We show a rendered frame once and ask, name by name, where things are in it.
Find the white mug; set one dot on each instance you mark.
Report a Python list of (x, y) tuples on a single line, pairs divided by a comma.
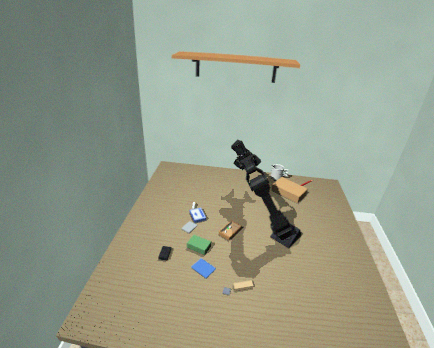
[(277, 174)]

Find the green rectangular block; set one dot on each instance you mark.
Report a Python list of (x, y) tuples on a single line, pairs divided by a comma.
[(199, 244)]

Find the light tan rectangular block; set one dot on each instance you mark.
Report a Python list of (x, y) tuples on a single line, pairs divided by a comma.
[(243, 285)]

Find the blue and white flat box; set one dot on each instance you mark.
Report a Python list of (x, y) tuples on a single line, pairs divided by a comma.
[(198, 215)]

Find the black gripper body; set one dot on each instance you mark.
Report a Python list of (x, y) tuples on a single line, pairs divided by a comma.
[(257, 161)]

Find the wooden ball-in-hole puzzle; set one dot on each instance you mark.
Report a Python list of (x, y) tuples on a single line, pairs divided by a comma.
[(229, 230)]

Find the tan rectangular box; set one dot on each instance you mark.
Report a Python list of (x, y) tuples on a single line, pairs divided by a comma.
[(289, 189)]

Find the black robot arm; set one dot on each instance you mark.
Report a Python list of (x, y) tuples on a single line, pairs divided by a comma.
[(261, 188)]

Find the flat blue square pad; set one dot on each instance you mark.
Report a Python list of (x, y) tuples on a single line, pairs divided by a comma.
[(203, 268)]

